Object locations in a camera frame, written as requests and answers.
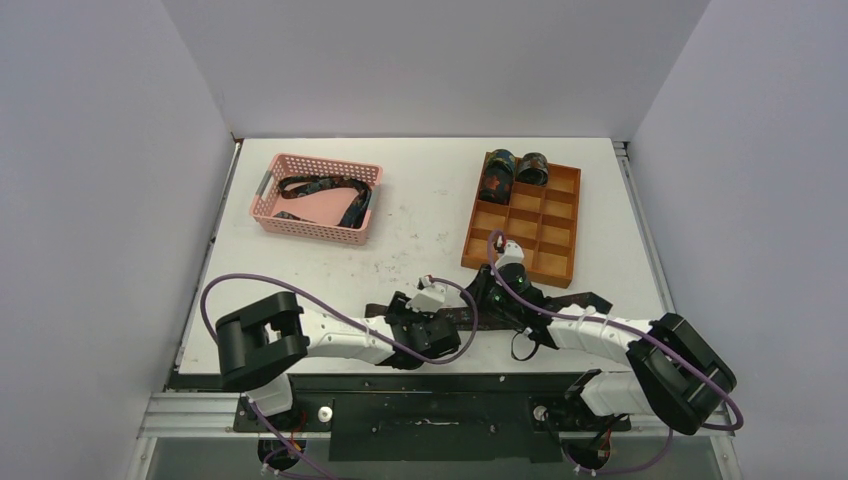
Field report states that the brown floral tie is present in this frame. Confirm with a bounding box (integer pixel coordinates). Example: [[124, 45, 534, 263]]
[[364, 290, 614, 334]]

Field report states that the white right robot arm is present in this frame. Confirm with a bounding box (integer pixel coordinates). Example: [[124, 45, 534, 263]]
[[467, 264, 738, 435]]

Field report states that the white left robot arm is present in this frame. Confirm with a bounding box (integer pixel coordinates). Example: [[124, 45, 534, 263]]
[[214, 292, 461, 431]]

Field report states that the wooden compartment tray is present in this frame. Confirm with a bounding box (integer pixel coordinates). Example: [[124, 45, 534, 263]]
[[460, 155, 582, 288]]

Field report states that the rolled dark floral tie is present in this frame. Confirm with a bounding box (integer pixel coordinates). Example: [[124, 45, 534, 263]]
[[478, 149, 517, 205]]

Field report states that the dark patterned tie in basket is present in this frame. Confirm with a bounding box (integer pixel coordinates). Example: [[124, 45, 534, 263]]
[[275, 174, 374, 230]]

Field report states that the rolled dark grey tie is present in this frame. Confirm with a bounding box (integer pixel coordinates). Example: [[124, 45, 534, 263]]
[[515, 152, 549, 186]]

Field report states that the pink perforated plastic basket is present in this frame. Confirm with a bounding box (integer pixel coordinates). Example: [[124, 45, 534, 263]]
[[249, 153, 383, 245]]

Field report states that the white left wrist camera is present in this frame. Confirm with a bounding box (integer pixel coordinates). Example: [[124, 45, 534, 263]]
[[406, 275, 446, 313]]

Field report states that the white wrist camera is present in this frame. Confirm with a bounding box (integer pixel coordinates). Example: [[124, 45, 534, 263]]
[[406, 275, 446, 313], [495, 240, 525, 270]]

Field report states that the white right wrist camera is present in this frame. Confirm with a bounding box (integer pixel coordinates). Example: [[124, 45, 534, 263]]
[[495, 240, 525, 270]]

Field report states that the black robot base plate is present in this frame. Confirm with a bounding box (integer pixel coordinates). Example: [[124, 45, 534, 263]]
[[166, 373, 668, 463]]

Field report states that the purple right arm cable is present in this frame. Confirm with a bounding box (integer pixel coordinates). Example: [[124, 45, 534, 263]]
[[486, 230, 745, 475]]

